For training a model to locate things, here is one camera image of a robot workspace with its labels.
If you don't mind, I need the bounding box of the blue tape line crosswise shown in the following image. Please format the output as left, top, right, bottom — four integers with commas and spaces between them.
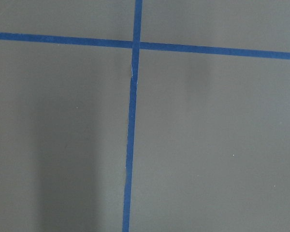
0, 32, 290, 60

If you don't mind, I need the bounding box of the blue tape line lengthwise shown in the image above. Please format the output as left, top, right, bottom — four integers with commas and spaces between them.
122, 0, 143, 232

